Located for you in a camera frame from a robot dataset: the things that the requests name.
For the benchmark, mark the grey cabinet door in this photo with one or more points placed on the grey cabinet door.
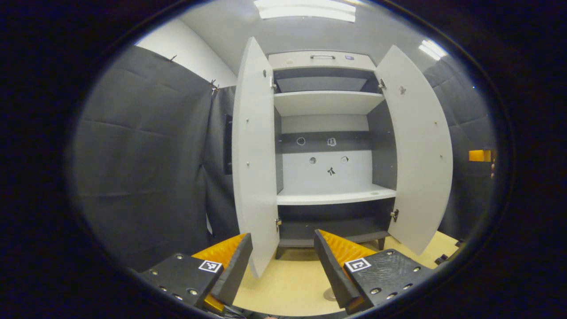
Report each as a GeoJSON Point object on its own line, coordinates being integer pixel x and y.
{"type": "Point", "coordinates": [254, 155]}
{"type": "Point", "coordinates": [421, 155]}

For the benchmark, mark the small round tan disc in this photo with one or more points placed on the small round tan disc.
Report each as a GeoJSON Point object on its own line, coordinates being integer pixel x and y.
{"type": "Point", "coordinates": [328, 294]}

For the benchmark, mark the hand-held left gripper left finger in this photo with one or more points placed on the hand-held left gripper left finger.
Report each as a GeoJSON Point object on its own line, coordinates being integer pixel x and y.
{"type": "Point", "coordinates": [232, 270]}

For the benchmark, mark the small black bracket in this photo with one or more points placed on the small black bracket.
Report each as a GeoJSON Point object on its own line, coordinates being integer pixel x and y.
{"type": "Point", "coordinates": [441, 259]}

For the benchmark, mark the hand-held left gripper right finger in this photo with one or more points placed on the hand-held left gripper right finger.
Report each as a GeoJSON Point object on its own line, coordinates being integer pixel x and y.
{"type": "Point", "coordinates": [334, 270]}

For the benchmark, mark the grey cabinet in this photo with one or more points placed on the grey cabinet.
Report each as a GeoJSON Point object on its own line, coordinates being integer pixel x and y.
{"type": "Point", "coordinates": [328, 104]}

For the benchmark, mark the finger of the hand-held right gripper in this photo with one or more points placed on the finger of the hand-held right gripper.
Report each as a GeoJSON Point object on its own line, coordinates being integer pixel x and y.
{"type": "Point", "coordinates": [479, 155]}

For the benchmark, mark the black backdrop cloth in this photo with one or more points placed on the black backdrop cloth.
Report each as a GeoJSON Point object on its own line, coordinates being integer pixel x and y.
{"type": "Point", "coordinates": [141, 155]}

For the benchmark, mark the small ceiling light panel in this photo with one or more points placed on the small ceiling light panel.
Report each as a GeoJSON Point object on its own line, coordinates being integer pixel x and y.
{"type": "Point", "coordinates": [433, 49]}

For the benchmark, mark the large ceiling light panel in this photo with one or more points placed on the large ceiling light panel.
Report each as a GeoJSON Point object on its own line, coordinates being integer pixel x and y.
{"type": "Point", "coordinates": [305, 9]}

